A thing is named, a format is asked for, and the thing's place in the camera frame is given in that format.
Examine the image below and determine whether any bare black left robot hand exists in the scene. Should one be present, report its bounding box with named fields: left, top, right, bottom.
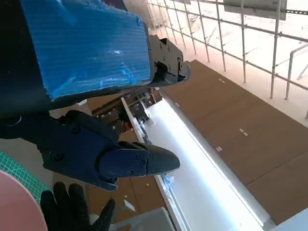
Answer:
left=0, top=0, right=191, bottom=193

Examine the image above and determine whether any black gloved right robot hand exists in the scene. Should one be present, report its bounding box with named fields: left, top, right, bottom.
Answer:
left=40, top=181, right=116, bottom=231

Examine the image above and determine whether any pink bowl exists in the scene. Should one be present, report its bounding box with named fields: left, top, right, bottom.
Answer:
left=0, top=168, right=49, bottom=231

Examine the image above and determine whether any green cutting mat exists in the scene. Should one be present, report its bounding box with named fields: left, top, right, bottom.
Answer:
left=0, top=150, right=48, bottom=206

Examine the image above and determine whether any white board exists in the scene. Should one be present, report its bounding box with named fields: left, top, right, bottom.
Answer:
left=223, top=0, right=287, bottom=21

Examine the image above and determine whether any white pipe frame rack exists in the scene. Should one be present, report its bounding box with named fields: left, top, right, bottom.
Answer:
left=144, top=0, right=308, bottom=101

